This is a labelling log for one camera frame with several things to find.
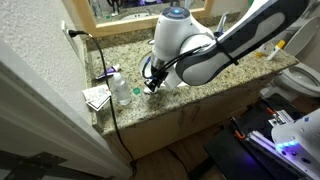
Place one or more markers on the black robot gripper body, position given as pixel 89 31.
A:
pixel 159 76

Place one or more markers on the small white case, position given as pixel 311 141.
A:
pixel 151 91

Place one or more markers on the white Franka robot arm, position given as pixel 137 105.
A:
pixel 203 63

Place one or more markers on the small green bottle cap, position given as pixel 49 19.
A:
pixel 136 90

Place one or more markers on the clear plastic bottle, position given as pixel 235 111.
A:
pixel 121 89

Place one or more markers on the purple toothpaste tube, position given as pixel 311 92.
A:
pixel 108 72

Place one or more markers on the beige vanity cabinet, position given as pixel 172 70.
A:
pixel 186 123

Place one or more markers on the wood framed mirror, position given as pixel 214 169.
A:
pixel 133 16

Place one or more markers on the blue white toothbrush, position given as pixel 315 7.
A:
pixel 221 22

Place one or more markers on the black orange clamp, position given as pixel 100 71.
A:
pixel 238 128
pixel 270 111

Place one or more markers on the black robot cart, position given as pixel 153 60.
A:
pixel 233 153

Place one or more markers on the white door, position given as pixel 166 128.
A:
pixel 46 133

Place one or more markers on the white tube yellow cap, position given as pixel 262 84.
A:
pixel 276 50

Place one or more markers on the white toilet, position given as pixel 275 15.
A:
pixel 300 78

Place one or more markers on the white wall outlet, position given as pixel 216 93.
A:
pixel 68 38

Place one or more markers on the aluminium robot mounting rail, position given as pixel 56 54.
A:
pixel 266 140

